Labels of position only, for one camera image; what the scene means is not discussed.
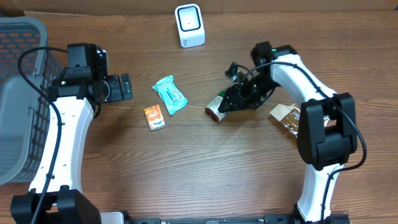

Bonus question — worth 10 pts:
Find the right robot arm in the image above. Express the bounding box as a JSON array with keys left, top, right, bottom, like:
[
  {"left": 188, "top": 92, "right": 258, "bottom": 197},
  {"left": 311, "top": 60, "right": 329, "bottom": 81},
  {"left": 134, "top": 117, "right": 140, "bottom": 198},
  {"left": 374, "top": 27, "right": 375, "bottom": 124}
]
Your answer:
[{"left": 218, "top": 42, "right": 359, "bottom": 223}]

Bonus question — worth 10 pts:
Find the white barcode scanner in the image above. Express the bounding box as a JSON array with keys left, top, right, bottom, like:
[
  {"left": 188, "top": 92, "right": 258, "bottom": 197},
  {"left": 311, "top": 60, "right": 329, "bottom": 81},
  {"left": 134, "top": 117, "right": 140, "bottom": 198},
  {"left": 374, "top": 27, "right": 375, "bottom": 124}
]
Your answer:
[{"left": 175, "top": 3, "right": 206, "bottom": 48}]

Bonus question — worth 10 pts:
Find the orange small packet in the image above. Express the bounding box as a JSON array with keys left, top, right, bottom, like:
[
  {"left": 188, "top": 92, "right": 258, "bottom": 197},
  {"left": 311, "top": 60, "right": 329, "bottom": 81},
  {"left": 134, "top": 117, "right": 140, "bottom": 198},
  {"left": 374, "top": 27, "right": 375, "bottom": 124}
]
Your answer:
[{"left": 144, "top": 105, "right": 165, "bottom": 131}]

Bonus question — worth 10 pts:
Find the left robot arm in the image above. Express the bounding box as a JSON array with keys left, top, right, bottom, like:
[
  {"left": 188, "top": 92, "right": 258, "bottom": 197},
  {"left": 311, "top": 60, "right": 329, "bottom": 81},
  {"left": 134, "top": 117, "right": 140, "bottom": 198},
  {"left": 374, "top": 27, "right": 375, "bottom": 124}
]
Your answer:
[{"left": 10, "top": 43, "right": 132, "bottom": 223}]

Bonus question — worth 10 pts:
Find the green-lidded jar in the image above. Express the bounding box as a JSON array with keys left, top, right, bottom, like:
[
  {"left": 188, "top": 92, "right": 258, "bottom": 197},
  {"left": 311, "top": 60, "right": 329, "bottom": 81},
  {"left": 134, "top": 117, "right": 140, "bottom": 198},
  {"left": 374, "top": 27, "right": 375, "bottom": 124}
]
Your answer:
[{"left": 205, "top": 91, "right": 228, "bottom": 122}]

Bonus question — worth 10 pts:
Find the grey plastic shopping basket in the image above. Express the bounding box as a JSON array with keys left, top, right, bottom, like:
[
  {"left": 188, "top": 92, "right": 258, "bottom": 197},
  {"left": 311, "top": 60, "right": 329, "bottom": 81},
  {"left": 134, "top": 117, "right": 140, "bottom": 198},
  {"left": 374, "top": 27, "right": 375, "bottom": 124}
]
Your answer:
[{"left": 1, "top": 17, "right": 61, "bottom": 184}]

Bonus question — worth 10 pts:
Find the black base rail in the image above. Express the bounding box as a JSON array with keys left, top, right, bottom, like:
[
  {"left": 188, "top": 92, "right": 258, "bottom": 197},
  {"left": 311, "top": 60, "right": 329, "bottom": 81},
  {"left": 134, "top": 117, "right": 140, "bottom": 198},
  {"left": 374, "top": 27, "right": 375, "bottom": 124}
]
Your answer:
[{"left": 130, "top": 213, "right": 351, "bottom": 224}]

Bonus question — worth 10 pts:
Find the teal long snack packet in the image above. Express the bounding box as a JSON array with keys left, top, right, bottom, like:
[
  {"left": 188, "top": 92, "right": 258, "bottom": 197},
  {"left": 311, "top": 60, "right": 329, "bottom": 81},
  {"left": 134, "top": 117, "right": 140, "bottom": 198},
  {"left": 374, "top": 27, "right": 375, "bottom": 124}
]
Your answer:
[{"left": 152, "top": 75, "right": 188, "bottom": 116}]

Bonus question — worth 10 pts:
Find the beige brown snack pouch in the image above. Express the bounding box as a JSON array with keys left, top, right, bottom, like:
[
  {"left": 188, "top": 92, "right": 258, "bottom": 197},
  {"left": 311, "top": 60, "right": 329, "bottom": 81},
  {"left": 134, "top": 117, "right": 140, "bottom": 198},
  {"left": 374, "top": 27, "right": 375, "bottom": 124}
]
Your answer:
[{"left": 269, "top": 103, "right": 330, "bottom": 138}]

